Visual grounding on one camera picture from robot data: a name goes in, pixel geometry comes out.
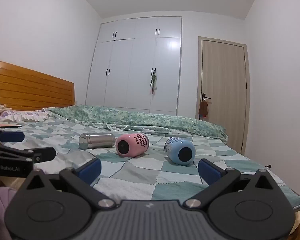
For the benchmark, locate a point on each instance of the green hanging ornament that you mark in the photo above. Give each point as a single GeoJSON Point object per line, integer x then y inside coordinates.
{"type": "Point", "coordinates": [153, 82]}

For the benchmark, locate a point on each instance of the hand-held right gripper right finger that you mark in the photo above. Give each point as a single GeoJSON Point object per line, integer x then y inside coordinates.
{"type": "Point", "coordinates": [208, 172]}

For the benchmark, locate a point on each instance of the green floral quilt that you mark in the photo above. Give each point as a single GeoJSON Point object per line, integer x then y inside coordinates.
{"type": "Point", "coordinates": [140, 118]}

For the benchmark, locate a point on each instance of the flat dark tablet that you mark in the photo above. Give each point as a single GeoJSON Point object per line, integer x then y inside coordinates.
{"type": "Point", "coordinates": [5, 125]}

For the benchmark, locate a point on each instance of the pink cup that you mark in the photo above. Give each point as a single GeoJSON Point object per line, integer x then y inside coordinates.
{"type": "Point", "coordinates": [135, 143]}

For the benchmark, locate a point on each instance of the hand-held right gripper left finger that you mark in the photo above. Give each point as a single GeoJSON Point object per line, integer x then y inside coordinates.
{"type": "Point", "coordinates": [89, 170]}

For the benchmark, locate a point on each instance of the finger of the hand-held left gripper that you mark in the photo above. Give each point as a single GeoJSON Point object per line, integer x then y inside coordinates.
{"type": "Point", "coordinates": [11, 136]}
{"type": "Point", "coordinates": [41, 153]}

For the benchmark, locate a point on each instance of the wooden headboard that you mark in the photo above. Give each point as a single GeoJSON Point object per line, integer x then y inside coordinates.
{"type": "Point", "coordinates": [27, 87]}

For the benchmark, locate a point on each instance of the silver metal cup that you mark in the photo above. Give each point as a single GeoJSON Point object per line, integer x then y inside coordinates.
{"type": "Point", "coordinates": [100, 141]}

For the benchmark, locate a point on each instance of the purple floral pillow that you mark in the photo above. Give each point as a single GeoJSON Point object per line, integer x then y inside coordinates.
{"type": "Point", "coordinates": [25, 115]}

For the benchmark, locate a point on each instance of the purple clothing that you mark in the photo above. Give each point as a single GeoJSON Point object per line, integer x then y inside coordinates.
{"type": "Point", "coordinates": [1, 205]}

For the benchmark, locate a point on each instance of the light wooden door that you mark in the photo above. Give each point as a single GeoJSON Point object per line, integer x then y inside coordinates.
{"type": "Point", "coordinates": [223, 92]}

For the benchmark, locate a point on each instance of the white wardrobe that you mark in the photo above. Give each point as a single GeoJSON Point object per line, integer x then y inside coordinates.
{"type": "Point", "coordinates": [135, 67]}

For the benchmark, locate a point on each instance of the blue cup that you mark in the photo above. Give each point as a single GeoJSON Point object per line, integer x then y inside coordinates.
{"type": "Point", "coordinates": [176, 151]}

